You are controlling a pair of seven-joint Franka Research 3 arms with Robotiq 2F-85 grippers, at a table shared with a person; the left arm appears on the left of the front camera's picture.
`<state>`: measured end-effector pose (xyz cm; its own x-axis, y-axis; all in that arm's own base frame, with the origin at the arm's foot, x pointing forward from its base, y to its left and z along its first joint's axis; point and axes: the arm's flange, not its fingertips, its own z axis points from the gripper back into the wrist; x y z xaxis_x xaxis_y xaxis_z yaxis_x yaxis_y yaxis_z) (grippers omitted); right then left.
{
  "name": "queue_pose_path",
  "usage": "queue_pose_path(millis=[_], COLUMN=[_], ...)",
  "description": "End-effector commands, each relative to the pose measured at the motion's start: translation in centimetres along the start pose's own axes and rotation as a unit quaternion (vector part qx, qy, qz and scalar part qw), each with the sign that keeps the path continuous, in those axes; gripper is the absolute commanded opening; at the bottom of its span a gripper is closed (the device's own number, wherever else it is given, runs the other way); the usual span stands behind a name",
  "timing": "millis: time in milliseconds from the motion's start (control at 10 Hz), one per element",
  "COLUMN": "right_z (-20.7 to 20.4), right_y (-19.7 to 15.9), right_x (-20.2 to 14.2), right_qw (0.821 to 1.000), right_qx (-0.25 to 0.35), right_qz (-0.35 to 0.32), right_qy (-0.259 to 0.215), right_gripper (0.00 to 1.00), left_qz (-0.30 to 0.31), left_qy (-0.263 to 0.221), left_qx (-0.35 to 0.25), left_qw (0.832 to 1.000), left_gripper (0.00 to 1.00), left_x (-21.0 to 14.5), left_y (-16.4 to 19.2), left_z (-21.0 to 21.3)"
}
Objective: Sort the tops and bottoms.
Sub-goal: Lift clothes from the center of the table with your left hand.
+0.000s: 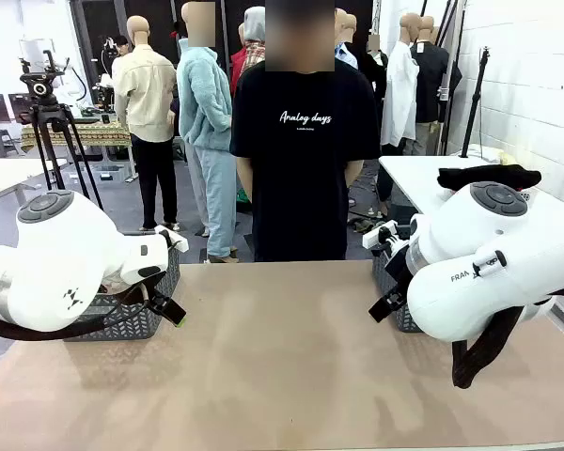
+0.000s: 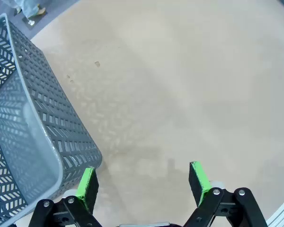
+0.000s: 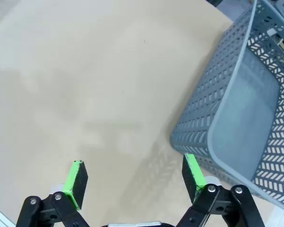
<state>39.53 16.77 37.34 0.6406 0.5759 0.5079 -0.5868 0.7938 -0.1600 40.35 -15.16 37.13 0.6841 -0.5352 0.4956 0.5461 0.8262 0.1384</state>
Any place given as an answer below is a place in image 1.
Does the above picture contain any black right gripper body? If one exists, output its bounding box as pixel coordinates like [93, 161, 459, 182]
[383, 236, 414, 303]

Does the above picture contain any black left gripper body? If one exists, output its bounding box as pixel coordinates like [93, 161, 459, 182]
[143, 275, 171, 312]

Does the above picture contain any person's left forearm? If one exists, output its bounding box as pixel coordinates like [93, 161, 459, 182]
[345, 158, 364, 189]

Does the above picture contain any person's right forearm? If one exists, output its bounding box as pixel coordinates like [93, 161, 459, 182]
[237, 156, 256, 204]

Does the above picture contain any grey plastic lattice basket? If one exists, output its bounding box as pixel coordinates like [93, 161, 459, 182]
[63, 229, 182, 342]
[370, 247, 424, 334]

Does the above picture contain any white side table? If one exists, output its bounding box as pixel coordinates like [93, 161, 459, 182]
[378, 154, 504, 215]
[0, 157, 70, 208]

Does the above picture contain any black cloth bundle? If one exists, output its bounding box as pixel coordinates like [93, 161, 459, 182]
[436, 163, 542, 192]

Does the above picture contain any person in black T-shirt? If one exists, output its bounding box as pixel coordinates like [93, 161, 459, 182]
[229, 0, 382, 263]

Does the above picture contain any mannequin in white coat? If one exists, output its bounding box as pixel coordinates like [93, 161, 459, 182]
[380, 12, 422, 156]

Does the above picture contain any mannequin in blue fleece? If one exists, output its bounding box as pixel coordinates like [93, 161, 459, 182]
[176, 1, 239, 264]

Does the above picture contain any table with patterned cloth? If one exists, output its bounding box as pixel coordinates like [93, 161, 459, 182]
[21, 119, 133, 152]

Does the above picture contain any black light stand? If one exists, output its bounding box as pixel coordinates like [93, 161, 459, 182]
[459, 45, 493, 159]

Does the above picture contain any mannequin in cream shirt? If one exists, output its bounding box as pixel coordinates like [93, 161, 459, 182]
[112, 15, 179, 231]

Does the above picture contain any mannequin in black shirt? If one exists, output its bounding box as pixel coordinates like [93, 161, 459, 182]
[411, 15, 464, 156]

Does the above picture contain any grey plastic stool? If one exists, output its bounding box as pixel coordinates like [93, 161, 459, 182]
[0, 129, 20, 159]

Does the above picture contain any mannequin in blue shirt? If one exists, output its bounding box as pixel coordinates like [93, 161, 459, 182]
[334, 8, 359, 70]

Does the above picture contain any mannequin with grey hood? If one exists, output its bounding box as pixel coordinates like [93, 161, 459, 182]
[229, 6, 267, 95]

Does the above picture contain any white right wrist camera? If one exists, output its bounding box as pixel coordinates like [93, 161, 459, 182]
[361, 219, 400, 250]

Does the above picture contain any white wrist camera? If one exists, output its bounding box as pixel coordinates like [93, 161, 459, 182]
[361, 219, 400, 250]
[153, 225, 190, 253]

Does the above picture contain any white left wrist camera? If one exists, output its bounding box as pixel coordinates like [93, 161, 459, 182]
[153, 225, 190, 253]

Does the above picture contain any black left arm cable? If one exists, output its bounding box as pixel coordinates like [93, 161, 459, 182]
[0, 281, 152, 342]

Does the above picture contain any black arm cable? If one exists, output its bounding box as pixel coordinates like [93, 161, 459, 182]
[0, 281, 152, 342]
[452, 286, 564, 390]

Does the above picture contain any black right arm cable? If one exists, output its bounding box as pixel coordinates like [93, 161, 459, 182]
[452, 286, 564, 390]

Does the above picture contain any black camera tripod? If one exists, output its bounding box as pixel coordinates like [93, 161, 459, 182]
[18, 49, 104, 210]

